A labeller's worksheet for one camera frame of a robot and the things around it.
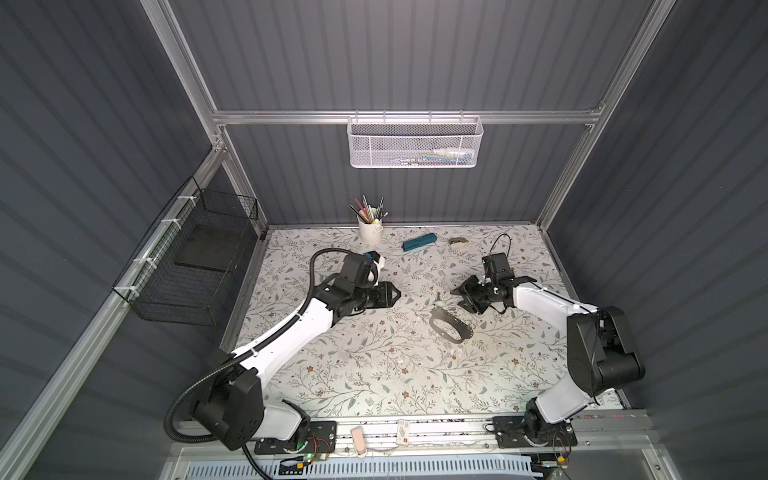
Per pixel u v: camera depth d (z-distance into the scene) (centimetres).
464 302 86
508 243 117
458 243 112
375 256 76
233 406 42
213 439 43
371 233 111
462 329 93
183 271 73
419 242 113
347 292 62
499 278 74
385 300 71
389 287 75
